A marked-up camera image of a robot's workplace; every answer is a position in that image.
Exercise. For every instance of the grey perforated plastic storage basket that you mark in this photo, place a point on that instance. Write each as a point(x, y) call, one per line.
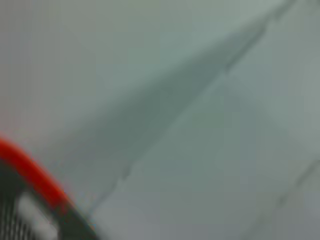
point(12, 180)

